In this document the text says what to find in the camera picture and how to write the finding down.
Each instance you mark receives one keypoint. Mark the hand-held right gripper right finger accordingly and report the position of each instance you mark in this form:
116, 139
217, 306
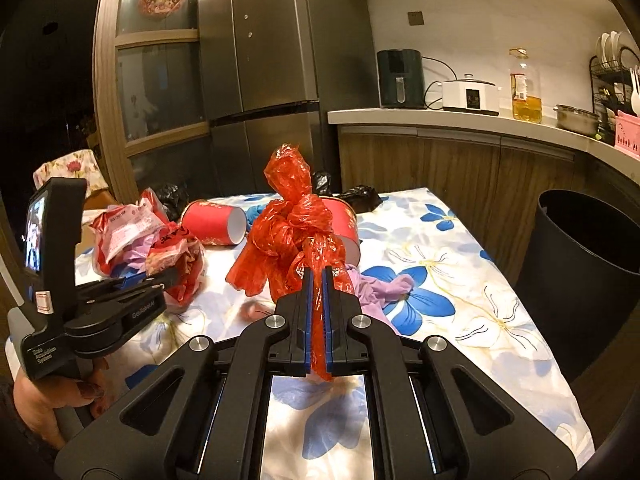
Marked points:
331, 320

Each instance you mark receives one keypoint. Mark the white electric cooker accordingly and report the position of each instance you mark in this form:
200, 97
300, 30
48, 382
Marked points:
470, 96

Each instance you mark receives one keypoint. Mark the black plastic bag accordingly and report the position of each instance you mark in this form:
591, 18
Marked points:
170, 195
360, 196

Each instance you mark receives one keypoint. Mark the blue glove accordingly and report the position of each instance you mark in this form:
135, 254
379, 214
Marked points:
255, 212

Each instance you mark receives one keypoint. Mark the dark air fryer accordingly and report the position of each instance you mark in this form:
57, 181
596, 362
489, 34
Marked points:
400, 80

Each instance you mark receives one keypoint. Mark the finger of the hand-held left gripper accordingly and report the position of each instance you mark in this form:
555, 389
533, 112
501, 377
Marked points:
135, 284

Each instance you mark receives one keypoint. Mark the wooden base cabinets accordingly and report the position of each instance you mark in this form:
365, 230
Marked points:
450, 170

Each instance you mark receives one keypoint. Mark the pink plastic basket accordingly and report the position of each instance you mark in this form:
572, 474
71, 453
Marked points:
630, 135

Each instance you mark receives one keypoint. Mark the black trash bin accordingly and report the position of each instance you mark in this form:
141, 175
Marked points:
575, 280

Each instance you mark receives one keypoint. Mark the red and white crumpled packet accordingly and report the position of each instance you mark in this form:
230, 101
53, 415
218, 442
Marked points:
120, 230

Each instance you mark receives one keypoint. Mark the red printed plastic bag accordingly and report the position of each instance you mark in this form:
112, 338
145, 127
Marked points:
182, 255

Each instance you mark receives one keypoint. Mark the steel bowl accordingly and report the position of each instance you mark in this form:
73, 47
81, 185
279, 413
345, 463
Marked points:
576, 120

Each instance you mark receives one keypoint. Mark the wooden glass-panel door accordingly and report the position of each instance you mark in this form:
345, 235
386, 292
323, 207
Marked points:
107, 110

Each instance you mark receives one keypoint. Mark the blue floral tablecloth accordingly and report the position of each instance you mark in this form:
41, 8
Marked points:
450, 270

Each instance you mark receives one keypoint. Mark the wall socket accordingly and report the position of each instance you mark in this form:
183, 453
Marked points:
415, 18

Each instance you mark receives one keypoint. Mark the black dish rack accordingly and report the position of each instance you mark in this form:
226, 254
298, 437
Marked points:
607, 105

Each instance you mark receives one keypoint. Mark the person's left forearm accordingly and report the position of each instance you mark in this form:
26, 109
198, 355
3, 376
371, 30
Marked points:
20, 455

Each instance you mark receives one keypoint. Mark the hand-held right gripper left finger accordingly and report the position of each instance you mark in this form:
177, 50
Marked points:
306, 320

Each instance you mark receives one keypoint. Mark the cooking oil bottle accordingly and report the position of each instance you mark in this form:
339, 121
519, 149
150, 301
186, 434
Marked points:
526, 95

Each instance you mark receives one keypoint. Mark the floral cloth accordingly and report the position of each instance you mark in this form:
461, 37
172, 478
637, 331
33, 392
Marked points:
70, 170

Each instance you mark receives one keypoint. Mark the row of white plates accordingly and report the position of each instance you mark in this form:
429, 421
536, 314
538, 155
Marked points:
615, 47

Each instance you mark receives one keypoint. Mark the red paper cup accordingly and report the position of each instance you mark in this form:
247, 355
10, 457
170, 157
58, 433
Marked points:
207, 220
345, 227

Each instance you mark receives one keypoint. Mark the steel refrigerator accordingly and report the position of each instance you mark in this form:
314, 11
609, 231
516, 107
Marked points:
260, 60

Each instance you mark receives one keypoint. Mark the cardboard box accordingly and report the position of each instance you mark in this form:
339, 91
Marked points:
97, 201

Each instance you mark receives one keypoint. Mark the person's left hand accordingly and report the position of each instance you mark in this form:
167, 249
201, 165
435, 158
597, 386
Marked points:
40, 400

